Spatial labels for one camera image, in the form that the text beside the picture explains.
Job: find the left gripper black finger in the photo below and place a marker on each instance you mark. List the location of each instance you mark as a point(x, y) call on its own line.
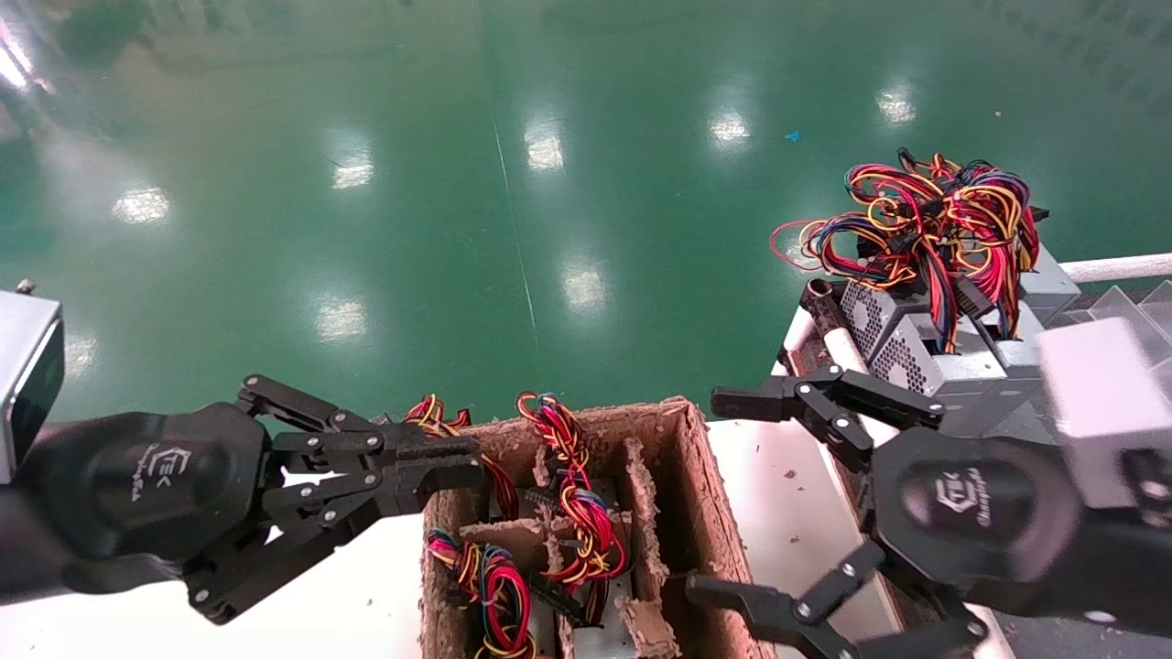
point(412, 448)

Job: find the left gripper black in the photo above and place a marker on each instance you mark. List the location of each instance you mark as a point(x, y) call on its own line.
point(137, 494)

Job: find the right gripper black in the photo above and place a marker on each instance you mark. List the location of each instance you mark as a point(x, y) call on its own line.
point(980, 513)

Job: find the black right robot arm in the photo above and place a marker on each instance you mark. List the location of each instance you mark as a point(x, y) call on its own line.
point(1135, 567)

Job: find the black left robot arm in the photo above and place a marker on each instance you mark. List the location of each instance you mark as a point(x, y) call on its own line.
point(23, 567)

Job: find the brown cardboard box with dividers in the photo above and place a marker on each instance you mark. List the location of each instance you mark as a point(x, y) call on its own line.
point(682, 513)

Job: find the grey mesh power supply unit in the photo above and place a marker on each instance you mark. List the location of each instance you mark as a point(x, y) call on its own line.
point(870, 311)
point(916, 361)

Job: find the brown cardboard tube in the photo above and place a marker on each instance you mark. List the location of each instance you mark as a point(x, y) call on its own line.
point(824, 307)

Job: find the clear plastic divider tray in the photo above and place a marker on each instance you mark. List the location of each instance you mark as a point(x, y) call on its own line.
point(1135, 316)

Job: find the right wrist grey camera box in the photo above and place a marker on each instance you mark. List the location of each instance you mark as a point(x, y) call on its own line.
point(1099, 403)

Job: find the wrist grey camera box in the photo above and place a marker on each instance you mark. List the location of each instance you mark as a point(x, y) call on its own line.
point(1099, 403)
point(27, 375)

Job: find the left wrist grey camera box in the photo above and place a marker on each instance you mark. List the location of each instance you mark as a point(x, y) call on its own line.
point(27, 375)

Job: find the white rail pipe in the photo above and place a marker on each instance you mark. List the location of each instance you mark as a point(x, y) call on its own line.
point(1122, 268)

